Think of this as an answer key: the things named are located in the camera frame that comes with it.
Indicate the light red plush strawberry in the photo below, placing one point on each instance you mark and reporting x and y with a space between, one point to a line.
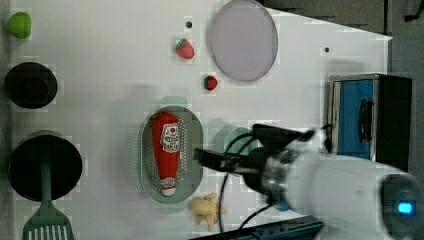
184 49

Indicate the green plush fruit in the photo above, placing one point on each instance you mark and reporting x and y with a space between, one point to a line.
20 25

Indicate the large black pot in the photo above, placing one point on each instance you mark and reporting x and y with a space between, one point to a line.
24 166

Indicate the blue metal frame rail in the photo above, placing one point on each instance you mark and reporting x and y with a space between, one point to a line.
273 231

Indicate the green slotted spatula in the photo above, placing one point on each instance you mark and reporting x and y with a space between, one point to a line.
48 222

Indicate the blue cup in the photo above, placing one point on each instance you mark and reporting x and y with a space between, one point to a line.
281 206

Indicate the small black bowl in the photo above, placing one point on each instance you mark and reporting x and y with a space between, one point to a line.
31 85

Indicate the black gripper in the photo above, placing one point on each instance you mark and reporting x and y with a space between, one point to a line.
265 168

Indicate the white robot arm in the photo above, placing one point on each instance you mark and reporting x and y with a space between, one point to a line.
356 199

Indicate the lavender round plate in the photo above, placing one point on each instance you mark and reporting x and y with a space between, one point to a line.
243 40

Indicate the silver toaster oven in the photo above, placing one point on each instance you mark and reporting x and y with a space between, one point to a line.
369 117

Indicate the green mug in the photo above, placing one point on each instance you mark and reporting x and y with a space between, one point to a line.
234 145

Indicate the dark red plush strawberry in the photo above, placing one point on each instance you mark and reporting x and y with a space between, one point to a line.
210 83

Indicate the red plush ketchup bottle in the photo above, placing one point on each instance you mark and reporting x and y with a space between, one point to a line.
166 144

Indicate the yellow plush toy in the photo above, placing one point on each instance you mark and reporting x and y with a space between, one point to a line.
206 209

